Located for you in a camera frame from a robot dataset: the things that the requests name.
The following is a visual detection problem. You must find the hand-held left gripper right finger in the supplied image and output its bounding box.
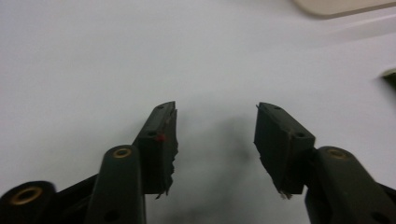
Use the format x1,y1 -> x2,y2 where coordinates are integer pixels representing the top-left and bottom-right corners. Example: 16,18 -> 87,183
253,102 -> 396,224

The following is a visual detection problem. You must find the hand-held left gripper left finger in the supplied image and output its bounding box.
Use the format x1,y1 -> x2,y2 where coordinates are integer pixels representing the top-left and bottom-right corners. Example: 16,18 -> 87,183
84,100 -> 179,224

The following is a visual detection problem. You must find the dark object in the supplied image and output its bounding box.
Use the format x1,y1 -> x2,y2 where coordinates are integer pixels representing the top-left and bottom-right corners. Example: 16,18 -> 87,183
381,68 -> 396,91

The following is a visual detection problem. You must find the beige tray edge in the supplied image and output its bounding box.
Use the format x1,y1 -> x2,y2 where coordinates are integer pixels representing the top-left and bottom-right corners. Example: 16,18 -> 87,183
291,0 -> 396,19

